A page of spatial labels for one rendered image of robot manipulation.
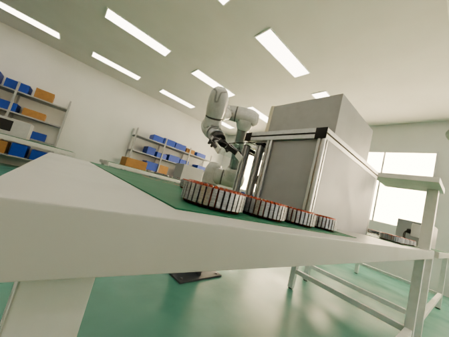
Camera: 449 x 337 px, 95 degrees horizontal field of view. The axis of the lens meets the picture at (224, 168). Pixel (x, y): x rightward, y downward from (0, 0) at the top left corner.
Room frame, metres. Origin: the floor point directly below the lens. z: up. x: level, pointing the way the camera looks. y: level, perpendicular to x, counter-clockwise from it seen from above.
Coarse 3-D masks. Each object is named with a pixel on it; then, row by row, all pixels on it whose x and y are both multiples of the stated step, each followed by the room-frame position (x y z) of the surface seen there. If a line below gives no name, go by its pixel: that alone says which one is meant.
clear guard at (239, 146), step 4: (232, 144) 1.22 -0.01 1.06; (236, 144) 1.19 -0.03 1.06; (240, 144) 1.17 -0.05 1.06; (248, 144) 1.12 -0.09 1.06; (252, 144) 1.09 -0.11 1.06; (256, 144) 1.07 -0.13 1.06; (240, 148) 1.27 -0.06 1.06; (252, 148) 1.19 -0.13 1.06; (264, 148) 1.11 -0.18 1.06; (220, 152) 1.32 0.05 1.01; (224, 152) 1.33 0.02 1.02; (228, 152) 1.33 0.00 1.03; (228, 156) 1.37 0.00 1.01; (232, 156) 1.38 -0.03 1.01
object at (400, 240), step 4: (380, 232) 1.19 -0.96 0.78; (380, 236) 1.18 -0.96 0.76; (384, 236) 1.16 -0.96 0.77; (388, 236) 1.14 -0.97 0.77; (392, 236) 1.13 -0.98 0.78; (396, 236) 1.13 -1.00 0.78; (388, 240) 1.15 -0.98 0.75; (392, 240) 1.13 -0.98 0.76; (396, 240) 1.12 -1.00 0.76; (400, 240) 1.12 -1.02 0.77; (404, 240) 1.20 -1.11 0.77; (408, 240) 1.21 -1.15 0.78; (412, 240) 1.37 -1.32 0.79; (404, 244) 1.21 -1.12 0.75; (408, 244) 1.28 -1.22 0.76; (412, 244) 1.36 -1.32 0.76
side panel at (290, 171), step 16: (272, 144) 0.95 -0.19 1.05; (288, 144) 0.89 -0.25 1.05; (304, 144) 0.83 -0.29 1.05; (320, 144) 0.77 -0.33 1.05; (272, 160) 0.94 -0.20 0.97; (288, 160) 0.87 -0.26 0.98; (304, 160) 0.81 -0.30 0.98; (320, 160) 0.75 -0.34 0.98; (272, 176) 0.92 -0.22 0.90; (288, 176) 0.86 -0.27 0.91; (304, 176) 0.80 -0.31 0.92; (320, 176) 0.76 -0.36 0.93; (256, 192) 0.96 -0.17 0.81; (272, 192) 0.91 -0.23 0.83; (288, 192) 0.84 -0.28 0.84; (304, 192) 0.79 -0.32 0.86; (304, 208) 0.76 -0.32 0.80
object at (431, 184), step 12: (384, 180) 1.53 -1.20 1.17; (396, 180) 1.44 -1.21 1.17; (408, 180) 1.36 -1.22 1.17; (420, 180) 1.30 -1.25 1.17; (432, 180) 1.26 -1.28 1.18; (432, 192) 1.43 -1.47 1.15; (432, 204) 1.42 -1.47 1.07; (432, 216) 1.41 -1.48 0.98; (420, 228) 1.45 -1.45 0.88; (432, 228) 1.41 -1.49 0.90; (420, 240) 1.45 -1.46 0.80
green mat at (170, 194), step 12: (108, 168) 0.76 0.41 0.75; (132, 180) 0.51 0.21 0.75; (144, 180) 0.65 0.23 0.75; (144, 192) 0.34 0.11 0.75; (156, 192) 0.37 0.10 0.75; (168, 192) 0.44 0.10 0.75; (180, 192) 0.54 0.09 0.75; (168, 204) 0.26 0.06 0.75; (180, 204) 0.29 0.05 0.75; (192, 204) 0.33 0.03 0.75; (228, 216) 0.30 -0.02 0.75; (240, 216) 0.34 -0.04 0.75; (252, 216) 0.40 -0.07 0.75; (300, 228) 0.42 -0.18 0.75; (312, 228) 0.51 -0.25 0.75
